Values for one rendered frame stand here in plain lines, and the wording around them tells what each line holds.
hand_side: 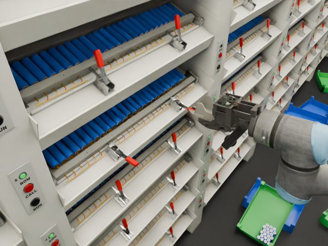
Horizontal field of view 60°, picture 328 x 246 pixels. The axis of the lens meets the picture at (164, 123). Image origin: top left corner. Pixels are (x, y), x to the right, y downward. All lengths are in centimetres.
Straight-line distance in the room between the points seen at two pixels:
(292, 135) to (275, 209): 112
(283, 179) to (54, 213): 54
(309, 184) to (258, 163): 136
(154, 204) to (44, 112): 67
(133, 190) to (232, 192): 108
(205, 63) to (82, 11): 54
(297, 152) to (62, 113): 52
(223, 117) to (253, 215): 108
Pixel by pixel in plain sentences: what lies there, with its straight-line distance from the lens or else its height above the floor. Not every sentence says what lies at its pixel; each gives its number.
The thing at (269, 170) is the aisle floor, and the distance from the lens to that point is 211.
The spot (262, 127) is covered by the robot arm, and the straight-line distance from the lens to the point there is 73.
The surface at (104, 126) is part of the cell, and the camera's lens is 78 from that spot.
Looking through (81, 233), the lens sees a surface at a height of 76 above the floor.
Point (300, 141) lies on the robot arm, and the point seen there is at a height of 105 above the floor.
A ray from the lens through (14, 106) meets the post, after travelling 50.
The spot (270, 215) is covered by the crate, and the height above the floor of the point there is 7.
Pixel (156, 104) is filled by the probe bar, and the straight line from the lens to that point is 86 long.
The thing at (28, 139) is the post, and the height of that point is 116.
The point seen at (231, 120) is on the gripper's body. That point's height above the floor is 102.
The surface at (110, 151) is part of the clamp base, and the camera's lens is 74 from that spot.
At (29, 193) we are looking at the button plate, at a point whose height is 105.
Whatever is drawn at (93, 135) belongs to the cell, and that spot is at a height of 100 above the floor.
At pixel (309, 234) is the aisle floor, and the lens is 189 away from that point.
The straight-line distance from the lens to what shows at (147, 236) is 129.
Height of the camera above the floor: 148
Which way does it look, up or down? 39 degrees down
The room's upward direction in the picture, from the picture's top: straight up
